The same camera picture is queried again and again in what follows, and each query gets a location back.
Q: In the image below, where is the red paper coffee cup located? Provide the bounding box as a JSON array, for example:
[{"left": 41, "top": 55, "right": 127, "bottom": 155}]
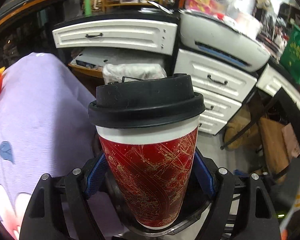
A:
[{"left": 88, "top": 74, "right": 205, "bottom": 230}]

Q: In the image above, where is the white trash bag bin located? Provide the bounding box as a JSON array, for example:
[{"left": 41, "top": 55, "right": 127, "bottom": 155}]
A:
[{"left": 102, "top": 63, "right": 167, "bottom": 85}]

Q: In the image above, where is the lavender floral tablecloth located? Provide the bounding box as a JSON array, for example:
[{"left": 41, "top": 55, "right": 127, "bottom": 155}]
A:
[{"left": 0, "top": 53, "right": 125, "bottom": 239}]

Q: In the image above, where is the white drawer cabinet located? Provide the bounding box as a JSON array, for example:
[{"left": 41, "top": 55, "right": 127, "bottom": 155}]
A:
[{"left": 52, "top": 15, "right": 300, "bottom": 135}]

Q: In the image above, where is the green shopping bag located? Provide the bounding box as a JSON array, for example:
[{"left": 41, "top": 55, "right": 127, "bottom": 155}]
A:
[{"left": 280, "top": 25, "right": 300, "bottom": 85}]

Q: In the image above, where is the white printer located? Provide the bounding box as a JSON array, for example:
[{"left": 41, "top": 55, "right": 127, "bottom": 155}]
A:
[{"left": 179, "top": 9, "right": 270, "bottom": 72}]

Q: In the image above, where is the green water bottle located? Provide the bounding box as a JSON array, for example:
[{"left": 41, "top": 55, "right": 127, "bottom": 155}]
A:
[{"left": 84, "top": 0, "right": 92, "bottom": 16}]

